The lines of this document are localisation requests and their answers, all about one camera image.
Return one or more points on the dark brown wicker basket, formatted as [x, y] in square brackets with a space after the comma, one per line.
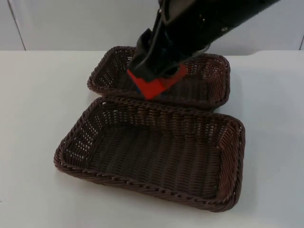
[152, 154]
[209, 78]

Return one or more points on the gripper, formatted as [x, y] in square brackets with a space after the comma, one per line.
[171, 40]

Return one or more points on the red cube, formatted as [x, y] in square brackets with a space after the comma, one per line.
[152, 88]

